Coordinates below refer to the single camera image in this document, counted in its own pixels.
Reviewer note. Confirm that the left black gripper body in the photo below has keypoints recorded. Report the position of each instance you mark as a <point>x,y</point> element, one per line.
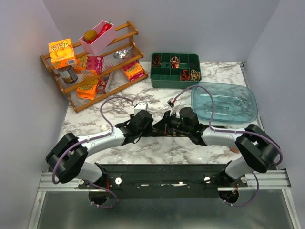
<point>147,130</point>

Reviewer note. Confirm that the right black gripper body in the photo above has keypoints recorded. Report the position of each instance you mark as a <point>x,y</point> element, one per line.
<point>172,121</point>

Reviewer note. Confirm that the black leaf patterned tie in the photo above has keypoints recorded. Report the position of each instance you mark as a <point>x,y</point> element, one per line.
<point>175,132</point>

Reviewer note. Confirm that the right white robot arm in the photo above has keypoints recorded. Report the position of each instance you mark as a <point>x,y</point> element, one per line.
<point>258,150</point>

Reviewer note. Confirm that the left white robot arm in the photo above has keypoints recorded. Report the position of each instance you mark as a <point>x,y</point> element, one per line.
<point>67,158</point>

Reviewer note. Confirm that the rolled orange black tie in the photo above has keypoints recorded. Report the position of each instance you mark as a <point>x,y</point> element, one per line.
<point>185,76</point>

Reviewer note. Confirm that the green divided organizer tray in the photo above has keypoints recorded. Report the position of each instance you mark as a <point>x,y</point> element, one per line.
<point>167,77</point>

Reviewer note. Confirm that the rolled tan patterned tie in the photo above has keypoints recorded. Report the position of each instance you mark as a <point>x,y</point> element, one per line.
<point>195,75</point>

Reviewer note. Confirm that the orange sponge box right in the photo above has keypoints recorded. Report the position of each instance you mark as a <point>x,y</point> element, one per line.
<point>133,71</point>

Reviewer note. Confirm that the orange sponge box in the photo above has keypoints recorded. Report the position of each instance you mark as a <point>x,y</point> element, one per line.
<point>133,71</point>
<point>88,90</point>

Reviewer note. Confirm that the red white small box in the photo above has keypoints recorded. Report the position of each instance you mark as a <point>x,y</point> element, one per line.
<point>104,83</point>

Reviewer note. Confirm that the rolled dark orange tie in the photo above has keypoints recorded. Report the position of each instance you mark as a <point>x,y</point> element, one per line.
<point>156,61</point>

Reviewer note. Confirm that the rolled red patterned tie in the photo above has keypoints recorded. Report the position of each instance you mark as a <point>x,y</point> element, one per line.
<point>175,62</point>

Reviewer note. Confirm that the orange sponge box bottom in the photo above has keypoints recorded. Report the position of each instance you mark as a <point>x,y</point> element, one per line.
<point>88,90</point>

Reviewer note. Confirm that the teal plastic tub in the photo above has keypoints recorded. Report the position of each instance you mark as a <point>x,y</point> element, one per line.
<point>230,103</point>

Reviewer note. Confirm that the orange bottle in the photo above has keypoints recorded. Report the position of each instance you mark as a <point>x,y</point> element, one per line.
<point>235,150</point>

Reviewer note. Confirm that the metal spoon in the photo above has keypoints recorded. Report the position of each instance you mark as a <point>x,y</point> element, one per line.
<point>122,54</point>

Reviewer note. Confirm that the wooden tiered rack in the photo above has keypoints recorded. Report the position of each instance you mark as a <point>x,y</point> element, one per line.
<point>119,81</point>

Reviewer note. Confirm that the pink scrub sponge box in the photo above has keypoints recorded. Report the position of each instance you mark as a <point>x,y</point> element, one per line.
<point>89,65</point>

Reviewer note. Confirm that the dark glass jar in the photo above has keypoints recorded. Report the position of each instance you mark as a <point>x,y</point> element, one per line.
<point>68,74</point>

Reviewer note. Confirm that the pink plastic bin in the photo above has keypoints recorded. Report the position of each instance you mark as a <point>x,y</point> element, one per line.
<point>102,41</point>

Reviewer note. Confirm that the brown round fruit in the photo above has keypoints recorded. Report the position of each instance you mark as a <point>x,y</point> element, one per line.
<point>90,36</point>

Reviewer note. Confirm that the red chili pepper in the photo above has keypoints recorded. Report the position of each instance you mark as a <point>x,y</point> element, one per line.
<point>105,27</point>

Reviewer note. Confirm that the orange scrub daddy box top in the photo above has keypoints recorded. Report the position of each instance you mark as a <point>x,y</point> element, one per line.
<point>62,53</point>

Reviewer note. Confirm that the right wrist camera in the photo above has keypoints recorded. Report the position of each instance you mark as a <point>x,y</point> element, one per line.
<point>174,105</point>

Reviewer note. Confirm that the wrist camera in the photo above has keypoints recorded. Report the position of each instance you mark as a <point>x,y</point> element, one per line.
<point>138,106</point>
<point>174,105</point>

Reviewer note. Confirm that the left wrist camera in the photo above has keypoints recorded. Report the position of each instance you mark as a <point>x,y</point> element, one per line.
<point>138,106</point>

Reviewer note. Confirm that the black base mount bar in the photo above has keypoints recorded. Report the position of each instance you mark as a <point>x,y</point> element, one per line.
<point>166,181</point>

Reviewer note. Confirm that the aluminium rail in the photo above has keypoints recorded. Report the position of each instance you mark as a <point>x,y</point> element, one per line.
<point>271,180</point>

